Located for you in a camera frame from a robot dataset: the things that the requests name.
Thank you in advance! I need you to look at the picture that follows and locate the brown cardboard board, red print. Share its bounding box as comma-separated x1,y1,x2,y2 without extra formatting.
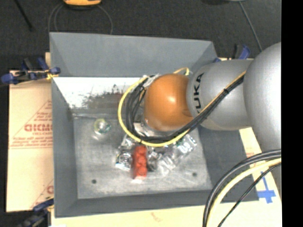
6,79,55,213

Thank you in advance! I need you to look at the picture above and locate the grey metal bin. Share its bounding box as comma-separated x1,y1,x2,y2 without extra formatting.
49,32,259,217

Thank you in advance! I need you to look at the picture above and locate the clear crumpled plastic packet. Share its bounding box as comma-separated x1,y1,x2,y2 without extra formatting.
148,150,183,176

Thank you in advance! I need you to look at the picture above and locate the clear glass ball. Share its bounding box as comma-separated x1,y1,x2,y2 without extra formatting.
93,118,112,136

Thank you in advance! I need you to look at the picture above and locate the clear plastic bottle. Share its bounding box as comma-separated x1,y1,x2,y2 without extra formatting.
174,134,198,155

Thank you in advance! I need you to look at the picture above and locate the red studded toy block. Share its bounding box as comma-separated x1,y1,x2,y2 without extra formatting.
130,145,149,180

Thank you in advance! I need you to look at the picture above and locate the clear round glass lid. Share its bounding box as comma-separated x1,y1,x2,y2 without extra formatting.
115,150,133,170

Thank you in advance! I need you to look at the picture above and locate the small clear glass piece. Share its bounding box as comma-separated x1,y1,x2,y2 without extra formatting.
119,136,134,151

